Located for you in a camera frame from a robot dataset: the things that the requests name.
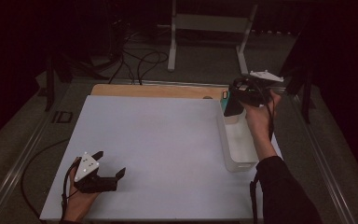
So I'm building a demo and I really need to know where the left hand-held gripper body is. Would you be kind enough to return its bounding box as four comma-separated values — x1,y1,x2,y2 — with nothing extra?
73,151,119,194

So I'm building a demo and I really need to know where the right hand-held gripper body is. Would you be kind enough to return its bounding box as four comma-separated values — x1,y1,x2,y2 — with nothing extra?
231,70,284,108

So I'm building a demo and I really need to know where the black phone case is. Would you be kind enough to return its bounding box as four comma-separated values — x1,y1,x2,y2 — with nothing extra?
223,92,245,118

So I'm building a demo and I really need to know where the white plastic bin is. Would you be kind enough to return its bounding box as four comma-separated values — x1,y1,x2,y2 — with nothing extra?
218,97,260,173

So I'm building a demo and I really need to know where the person's left hand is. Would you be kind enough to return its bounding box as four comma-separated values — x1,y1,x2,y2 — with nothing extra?
64,156,101,222

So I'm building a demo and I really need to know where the person's right hand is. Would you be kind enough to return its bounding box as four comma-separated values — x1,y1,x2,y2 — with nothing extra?
241,90,282,141

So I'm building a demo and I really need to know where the black tripod stand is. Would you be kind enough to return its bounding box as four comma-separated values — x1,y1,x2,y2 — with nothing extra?
44,50,110,113
251,29,317,125

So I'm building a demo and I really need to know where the white table board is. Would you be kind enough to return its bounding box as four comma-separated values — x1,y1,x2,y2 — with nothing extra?
39,94,304,222

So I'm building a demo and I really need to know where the white metal stand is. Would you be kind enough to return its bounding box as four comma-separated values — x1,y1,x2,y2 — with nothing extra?
158,0,259,77

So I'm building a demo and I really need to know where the metal floor rail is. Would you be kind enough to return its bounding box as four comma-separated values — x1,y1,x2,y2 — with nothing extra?
0,105,62,224
290,91,357,224

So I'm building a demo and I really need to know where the tangle of black cables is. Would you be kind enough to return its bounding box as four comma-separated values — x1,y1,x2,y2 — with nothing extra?
107,29,170,86

